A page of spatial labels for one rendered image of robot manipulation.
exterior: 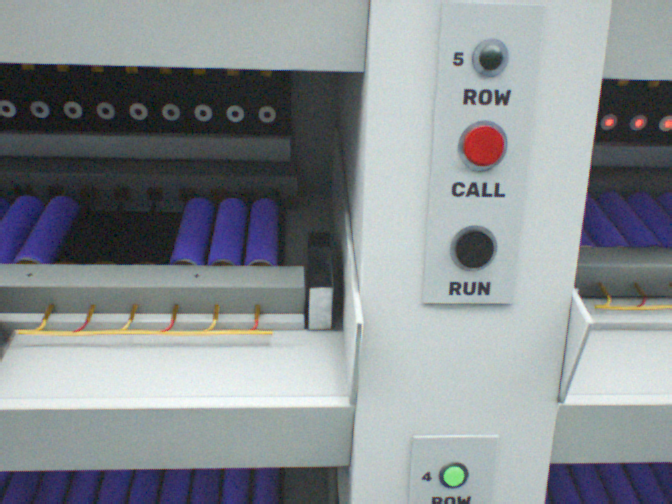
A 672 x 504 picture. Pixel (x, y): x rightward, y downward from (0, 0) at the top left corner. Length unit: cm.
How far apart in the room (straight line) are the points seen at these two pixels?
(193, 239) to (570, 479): 31
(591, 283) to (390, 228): 15
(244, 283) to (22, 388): 11
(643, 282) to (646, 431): 9
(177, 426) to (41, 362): 7
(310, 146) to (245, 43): 20
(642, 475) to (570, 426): 20
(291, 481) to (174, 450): 18
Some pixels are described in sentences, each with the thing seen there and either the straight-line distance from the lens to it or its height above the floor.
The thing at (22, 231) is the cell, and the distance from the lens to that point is 40.
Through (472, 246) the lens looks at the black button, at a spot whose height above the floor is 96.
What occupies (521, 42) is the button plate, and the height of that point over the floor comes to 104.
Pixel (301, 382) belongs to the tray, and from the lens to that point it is 31.
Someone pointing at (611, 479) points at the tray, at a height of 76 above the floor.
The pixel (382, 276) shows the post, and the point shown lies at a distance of 27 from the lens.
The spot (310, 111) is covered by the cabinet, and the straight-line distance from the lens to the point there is 46.
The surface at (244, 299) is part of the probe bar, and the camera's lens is 33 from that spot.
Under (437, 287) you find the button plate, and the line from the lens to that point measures 28.
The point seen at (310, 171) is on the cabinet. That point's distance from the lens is 46.
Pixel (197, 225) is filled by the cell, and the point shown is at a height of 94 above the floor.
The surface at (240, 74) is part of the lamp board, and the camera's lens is 42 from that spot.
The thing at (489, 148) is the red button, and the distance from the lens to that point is 26.
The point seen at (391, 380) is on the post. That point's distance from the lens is 29.
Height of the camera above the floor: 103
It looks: 16 degrees down
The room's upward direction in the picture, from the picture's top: 2 degrees clockwise
